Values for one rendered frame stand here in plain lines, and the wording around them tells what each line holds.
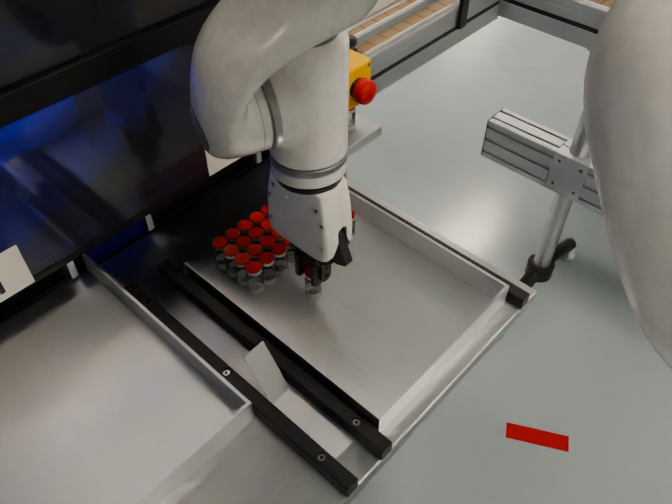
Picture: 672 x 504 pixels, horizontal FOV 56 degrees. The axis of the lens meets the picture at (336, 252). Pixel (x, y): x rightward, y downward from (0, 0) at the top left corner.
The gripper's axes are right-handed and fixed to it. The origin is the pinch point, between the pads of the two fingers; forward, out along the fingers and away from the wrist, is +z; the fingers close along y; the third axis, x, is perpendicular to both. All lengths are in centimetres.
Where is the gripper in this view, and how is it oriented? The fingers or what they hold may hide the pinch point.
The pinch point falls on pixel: (313, 264)
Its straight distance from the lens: 81.1
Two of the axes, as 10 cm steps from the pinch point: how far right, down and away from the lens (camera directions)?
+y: 7.3, 4.9, -4.7
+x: 6.8, -5.3, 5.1
